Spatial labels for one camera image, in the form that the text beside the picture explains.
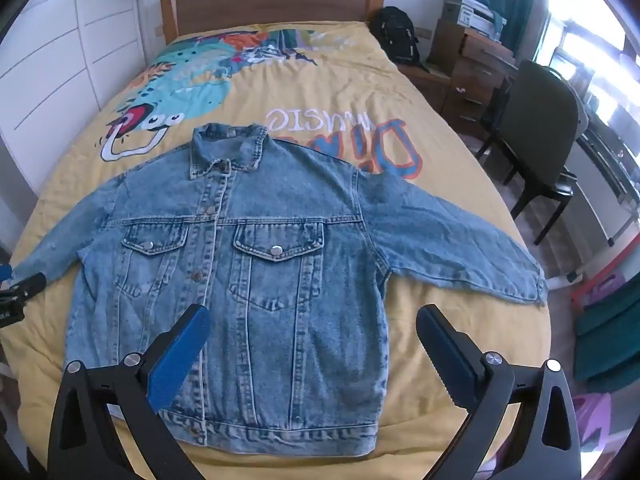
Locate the blue denim jacket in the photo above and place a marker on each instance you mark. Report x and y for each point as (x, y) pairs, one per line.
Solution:
(300, 310)

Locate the teal storage box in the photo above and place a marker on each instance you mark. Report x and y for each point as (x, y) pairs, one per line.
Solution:
(607, 340)

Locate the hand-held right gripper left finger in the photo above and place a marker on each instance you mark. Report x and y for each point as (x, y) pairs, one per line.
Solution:
(180, 360)

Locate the teal curtain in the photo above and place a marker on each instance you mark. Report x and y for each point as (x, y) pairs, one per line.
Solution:
(507, 0)

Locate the white wardrobe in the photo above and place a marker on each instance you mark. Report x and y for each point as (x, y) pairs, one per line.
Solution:
(50, 60)

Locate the wooden drawer cabinet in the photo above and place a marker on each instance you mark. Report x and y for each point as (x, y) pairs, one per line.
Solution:
(480, 70)

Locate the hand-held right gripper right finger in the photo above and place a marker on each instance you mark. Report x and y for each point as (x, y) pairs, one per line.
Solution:
(442, 355)

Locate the wooden headboard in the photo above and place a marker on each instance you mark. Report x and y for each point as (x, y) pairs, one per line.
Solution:
(275, 5)

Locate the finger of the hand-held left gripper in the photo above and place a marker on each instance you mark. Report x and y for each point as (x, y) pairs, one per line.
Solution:
(27, 286)

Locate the pink plastic item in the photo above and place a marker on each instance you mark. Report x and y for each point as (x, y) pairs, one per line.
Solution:
(592, 430)

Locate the white printer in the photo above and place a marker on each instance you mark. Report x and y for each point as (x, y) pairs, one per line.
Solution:
(475, 15)

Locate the black backpack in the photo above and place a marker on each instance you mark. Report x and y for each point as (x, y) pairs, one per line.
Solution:
(397, 35)

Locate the yellow printed bedspread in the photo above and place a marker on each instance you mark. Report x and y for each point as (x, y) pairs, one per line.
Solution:
(325, 90)

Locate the dark chair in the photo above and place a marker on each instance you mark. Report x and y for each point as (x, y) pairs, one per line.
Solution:
(540, 125)

